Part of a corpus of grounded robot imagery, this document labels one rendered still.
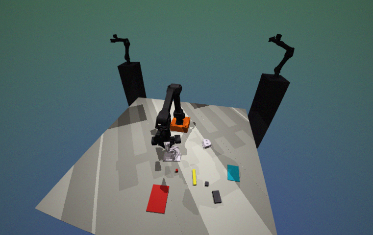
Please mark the teal flat plate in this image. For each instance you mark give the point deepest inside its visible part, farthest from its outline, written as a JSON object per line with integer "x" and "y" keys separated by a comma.
{"x": 233, "y": 173}

